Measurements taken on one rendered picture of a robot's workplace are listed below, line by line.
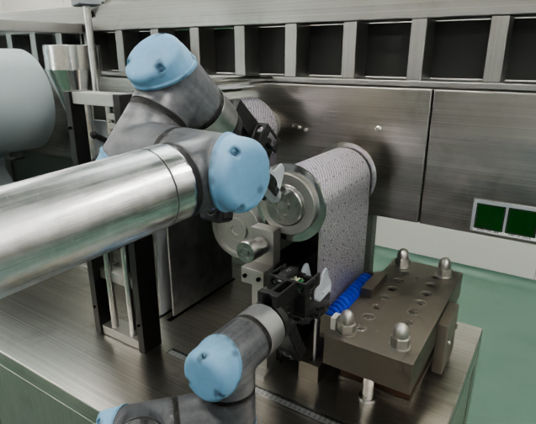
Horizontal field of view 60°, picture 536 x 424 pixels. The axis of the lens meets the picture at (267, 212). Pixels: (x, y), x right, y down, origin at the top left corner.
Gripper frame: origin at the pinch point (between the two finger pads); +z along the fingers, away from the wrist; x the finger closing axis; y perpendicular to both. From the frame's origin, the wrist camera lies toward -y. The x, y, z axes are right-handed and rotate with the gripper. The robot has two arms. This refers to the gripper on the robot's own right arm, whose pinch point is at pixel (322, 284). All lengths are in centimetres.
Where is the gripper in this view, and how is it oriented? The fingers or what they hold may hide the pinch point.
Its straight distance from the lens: 90.5
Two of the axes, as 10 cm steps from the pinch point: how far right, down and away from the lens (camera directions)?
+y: 0.0, -9.5, -3.2
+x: -8.4, -1.7, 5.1
